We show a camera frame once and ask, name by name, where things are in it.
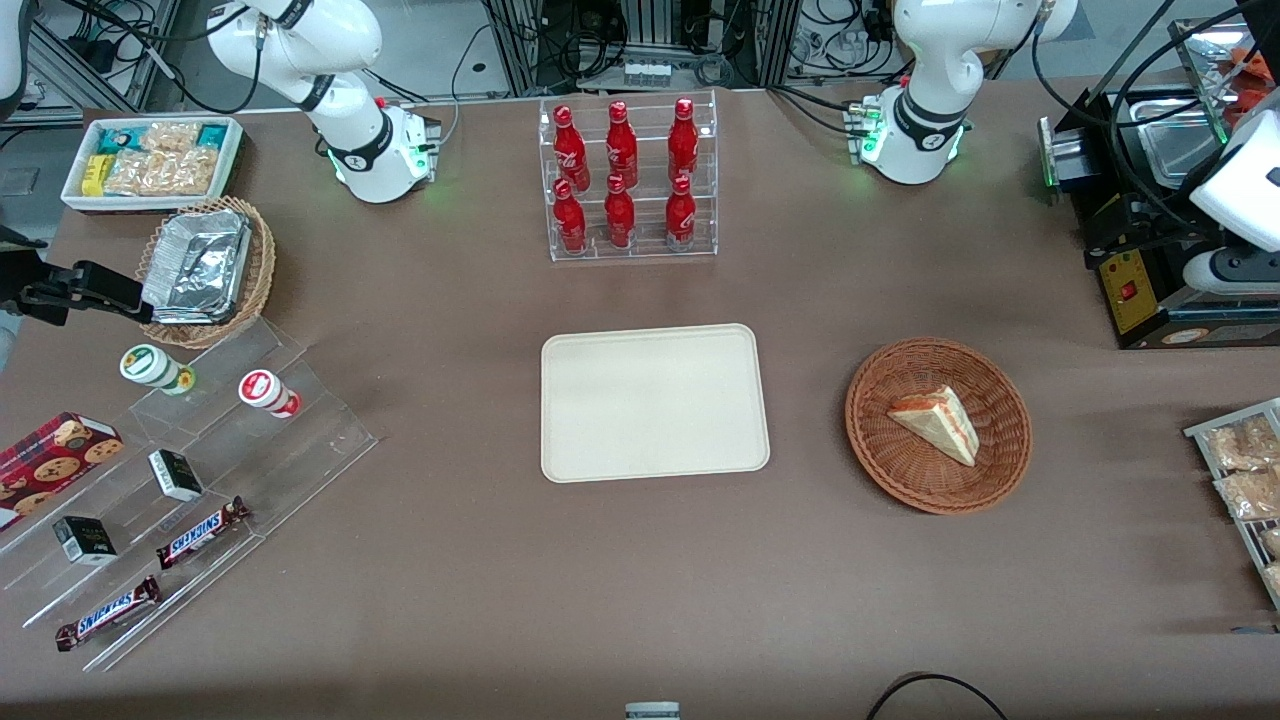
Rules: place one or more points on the tray of packaged snacks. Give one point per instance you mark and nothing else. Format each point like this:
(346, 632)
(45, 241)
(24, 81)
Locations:
(1200, 432)

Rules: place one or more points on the triangular sandwich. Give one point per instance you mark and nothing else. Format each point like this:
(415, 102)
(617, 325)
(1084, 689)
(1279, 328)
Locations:
(940, 422)

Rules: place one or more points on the stack of foil trays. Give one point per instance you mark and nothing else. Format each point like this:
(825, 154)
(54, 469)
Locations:
(195, 265)

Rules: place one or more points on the cream plastic tray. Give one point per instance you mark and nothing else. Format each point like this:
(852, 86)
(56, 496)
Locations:
(655, 405)

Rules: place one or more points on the orange sausage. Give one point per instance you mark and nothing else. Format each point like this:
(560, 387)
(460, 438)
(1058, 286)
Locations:
(1258, 98)
(1245, 58)

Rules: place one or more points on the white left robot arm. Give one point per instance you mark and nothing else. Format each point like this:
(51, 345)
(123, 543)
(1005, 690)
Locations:
(930, 60)

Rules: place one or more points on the white power strip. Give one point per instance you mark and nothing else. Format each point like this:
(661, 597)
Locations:
(648, 72)

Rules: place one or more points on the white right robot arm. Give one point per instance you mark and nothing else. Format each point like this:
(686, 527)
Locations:
(360, 150)

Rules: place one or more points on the clear snack bag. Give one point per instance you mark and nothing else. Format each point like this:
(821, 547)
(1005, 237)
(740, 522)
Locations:
(1272, 542)
(1273, 580)
(1250, 495)
(1245, 442)

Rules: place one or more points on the small clear cookie bag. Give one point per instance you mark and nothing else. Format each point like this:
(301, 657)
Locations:
(170, 136)

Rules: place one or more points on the red cookie box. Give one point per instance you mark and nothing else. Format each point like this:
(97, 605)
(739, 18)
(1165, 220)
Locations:
(50, 460)

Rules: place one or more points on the small black box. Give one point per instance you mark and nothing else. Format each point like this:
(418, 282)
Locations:
(175, 476)
(85, 540)

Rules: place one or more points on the clear acrylic bottle rack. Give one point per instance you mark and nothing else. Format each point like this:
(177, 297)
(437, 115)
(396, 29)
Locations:
(648, 215)

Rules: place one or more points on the light wicker basket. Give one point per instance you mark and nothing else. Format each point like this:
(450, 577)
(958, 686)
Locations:
(262, 260)

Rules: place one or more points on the green lid cup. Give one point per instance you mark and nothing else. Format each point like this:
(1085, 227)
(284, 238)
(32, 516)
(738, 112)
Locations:
(150, 366)

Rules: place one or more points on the Snickers bar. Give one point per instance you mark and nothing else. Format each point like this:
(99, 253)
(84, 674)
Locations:
(108, 612)
(200, 533)

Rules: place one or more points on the small grey device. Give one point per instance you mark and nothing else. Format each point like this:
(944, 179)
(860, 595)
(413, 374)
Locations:
(652, 711)

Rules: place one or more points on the red lid cup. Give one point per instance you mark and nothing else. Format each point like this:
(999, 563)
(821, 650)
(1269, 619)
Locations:
(265, 391)

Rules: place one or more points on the white snack bin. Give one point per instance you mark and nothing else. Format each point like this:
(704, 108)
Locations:
(72, 195)

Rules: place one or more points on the large clear cookie bag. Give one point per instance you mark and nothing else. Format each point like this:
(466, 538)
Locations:
(160, 172)

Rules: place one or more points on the black hot food warmer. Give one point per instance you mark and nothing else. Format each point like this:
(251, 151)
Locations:
(1130, 290)

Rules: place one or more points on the dark right wrist camera box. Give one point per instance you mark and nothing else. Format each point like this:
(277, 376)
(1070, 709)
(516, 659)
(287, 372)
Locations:
(100, 288)

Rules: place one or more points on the clear acrylic stepped stand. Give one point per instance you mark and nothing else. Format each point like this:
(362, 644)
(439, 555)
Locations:
(280, 450)

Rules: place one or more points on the teal snack packet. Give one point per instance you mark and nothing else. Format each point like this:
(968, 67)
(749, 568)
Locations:
(211, 135)
(120, 139)

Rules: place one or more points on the red cola bottle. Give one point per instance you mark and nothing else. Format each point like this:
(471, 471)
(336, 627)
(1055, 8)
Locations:
(570, 222)
(619, 218)
(571, 150)
(683, 142)
(680, 218)
(621, 148)

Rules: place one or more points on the brown wicker basket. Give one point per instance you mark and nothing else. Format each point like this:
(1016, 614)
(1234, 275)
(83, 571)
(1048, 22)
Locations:
(900, 470)

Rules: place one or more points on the yellow snack packet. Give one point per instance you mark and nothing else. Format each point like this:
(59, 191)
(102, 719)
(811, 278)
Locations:
(94, 175)

